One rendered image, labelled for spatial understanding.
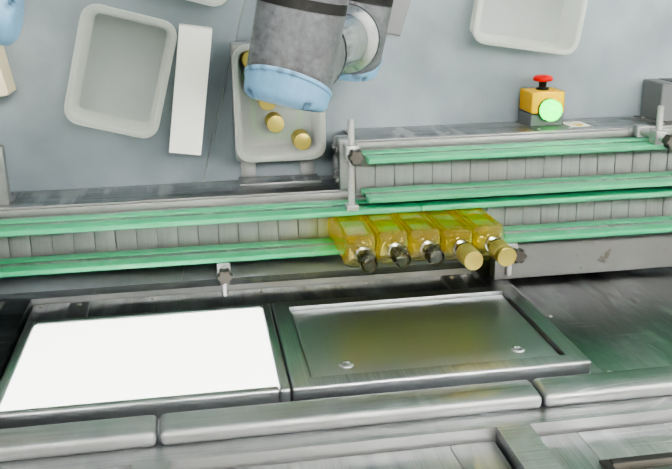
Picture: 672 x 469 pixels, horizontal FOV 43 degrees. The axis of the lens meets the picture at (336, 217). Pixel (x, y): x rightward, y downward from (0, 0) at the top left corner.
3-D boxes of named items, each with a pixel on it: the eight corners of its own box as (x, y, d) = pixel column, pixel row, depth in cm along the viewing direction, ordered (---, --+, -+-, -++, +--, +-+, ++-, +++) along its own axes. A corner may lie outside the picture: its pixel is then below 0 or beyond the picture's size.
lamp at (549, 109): (537, 120, 172) (543, 123, 169) (538, 98, 170) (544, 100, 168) (558, 119, 172) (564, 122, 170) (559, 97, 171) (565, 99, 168)
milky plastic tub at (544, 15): (472, -49, 169) (487, -50, 161) (576, -33, 173) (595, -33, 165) (457, 39, 173) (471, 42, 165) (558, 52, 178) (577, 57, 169)
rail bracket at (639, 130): (627, 136, 170) (663, 150, 158) (630, 100, 168) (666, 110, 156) (646, 135, 171) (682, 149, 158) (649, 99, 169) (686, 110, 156)
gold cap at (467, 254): (454, 246, 144) (462, 254, 140) (473, 240, 144) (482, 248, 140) (457, 265, 145) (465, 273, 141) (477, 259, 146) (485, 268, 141)
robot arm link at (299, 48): (399, -2, 154) (339, 7, 102) (382, 79, 158) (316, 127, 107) (335, -15, 155) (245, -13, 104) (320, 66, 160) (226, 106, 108)
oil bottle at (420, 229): (385, 229, 167) (412, 265, 147) (385, 202, 165) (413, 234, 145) (413, 227, 168) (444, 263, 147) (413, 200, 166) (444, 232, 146)
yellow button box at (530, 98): (517, 120, 179) (530, 126, 172) (519, 85, 177) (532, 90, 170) (548, 119, 180) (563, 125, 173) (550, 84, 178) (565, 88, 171)
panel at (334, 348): (28, 336, 150) (-15, 436, 118) (26, 320, 149) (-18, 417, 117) (511, 298, 164) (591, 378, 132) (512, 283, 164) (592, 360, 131)
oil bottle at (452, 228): (413, 228, 168) (445, 264, 147) (414, 201, 166) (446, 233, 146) (441, 227, 169) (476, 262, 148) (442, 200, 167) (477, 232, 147)
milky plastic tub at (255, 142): (234, 154, 170) (236, 163, 162) (228, 40, 164) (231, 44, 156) (319, 150, 173) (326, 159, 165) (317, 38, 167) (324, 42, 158)
